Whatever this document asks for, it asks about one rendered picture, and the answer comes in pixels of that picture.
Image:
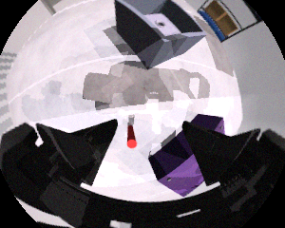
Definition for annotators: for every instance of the white square plate with hole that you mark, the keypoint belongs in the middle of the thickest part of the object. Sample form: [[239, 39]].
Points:
[[163, 24]]

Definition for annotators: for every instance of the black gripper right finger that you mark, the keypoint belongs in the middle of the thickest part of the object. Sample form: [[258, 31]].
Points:
[[213, 150]]

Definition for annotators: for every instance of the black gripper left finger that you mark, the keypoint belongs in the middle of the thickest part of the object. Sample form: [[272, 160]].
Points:
[[84, 150]]

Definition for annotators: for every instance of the red peg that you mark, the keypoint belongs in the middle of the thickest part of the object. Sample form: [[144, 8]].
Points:
[[131, 139]]

